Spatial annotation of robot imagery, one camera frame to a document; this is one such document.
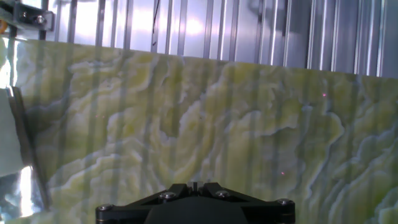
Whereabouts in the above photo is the green marble pattern mat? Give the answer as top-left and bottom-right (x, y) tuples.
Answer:
(0, 35), (398, 224)

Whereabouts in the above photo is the thin black camera cable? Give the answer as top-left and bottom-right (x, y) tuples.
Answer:
(151, 0), (161, 53)

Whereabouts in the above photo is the metal bracket with bolt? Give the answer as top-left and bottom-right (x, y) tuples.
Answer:
(0, 0), (55, 40)

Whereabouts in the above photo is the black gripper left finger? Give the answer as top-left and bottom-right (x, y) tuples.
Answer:
(95, 182), (195, 224)

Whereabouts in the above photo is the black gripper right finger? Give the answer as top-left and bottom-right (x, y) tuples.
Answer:
(195, 182), (296, 224)

